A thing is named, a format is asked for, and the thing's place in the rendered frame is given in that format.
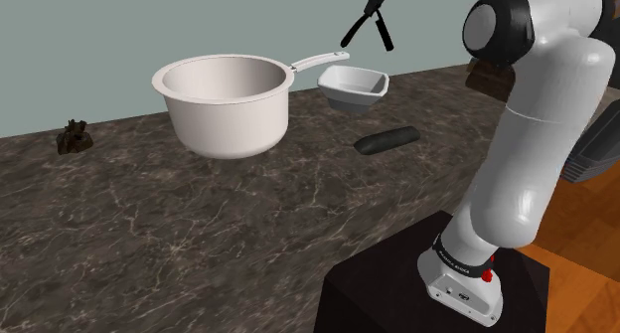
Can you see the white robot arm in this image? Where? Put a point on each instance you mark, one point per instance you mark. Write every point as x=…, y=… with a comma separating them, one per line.
x=537, y=143

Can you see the dark brown crumpled lump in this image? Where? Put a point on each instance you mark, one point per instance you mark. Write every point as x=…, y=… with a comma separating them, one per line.
x=74, y=139

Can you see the black robot stand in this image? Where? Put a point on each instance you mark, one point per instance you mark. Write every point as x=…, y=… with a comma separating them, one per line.
x=382, y=283

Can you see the white square bowl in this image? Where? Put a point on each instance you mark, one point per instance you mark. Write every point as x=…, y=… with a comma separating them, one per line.
x=353, y=92

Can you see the black oblong bar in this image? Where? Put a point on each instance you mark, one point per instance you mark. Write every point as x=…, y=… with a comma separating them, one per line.
x=387, y=140

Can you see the dark grey ribbed appliance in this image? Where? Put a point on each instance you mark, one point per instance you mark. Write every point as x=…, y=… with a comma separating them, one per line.
x=598, y=150

